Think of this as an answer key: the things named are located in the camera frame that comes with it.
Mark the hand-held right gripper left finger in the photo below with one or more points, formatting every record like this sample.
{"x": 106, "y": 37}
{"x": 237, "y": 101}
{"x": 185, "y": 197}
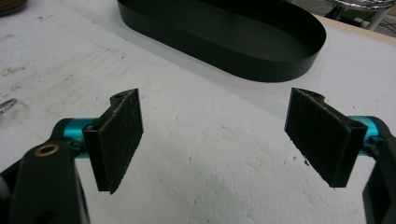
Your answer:
{"x": 115, "y": 140}

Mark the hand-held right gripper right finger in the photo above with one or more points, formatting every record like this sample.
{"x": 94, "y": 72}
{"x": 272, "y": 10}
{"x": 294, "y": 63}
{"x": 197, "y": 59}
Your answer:
{"x": 323, "y": 137}

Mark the silver metal object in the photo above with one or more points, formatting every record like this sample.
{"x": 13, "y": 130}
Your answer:
{"x": 7, "y": 105}

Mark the white metal stand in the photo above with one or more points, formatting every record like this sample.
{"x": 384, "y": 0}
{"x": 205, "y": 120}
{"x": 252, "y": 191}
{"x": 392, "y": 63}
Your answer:
{"x": 378, "y": 17}

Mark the chrome round fixture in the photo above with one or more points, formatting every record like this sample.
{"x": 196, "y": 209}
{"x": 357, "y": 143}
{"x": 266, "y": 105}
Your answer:
{"x": 361, "y": 3}

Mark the black oval tray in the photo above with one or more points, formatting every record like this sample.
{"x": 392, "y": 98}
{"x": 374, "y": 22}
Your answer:
{"x": 224, "y": 37}

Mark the brown woven basket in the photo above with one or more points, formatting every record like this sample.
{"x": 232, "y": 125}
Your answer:
{"x": 11, "y": 4}

